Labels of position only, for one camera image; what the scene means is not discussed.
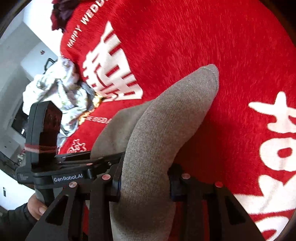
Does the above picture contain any red blanket with white characters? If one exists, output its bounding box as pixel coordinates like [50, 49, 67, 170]
[58, 0, 296, 241]

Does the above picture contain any white floral patterned cloth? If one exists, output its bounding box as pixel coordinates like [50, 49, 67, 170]
[22, 57, 100, 147]

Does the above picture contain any dark purple clothes pile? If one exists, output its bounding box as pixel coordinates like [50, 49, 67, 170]
[50, 0, 81, 33]

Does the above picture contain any grey knitted small garment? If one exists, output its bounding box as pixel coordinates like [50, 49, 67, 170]
[91, 64, 219, 240]

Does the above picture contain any person's left hand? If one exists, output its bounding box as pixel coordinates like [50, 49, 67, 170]
[27, 194, 48, 220]

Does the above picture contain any black sleeve forearm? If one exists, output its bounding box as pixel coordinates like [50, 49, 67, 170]
[0, 203, 37, 241]

